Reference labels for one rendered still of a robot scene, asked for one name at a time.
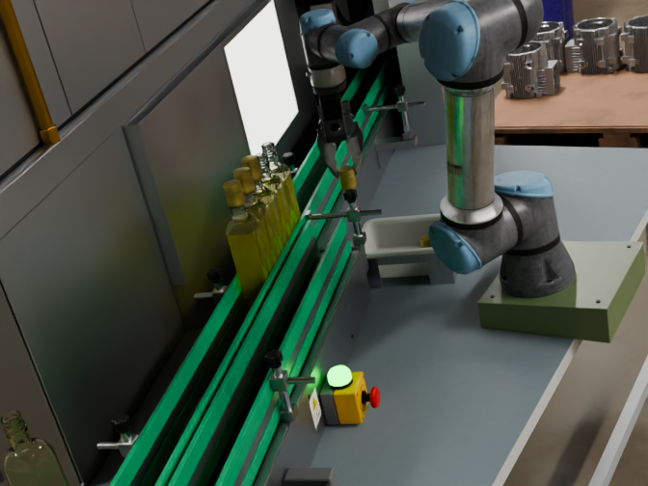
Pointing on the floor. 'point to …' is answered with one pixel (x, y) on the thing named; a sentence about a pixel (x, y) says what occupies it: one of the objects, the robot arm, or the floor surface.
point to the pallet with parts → (578, 83)
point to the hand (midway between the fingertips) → (346, 172)
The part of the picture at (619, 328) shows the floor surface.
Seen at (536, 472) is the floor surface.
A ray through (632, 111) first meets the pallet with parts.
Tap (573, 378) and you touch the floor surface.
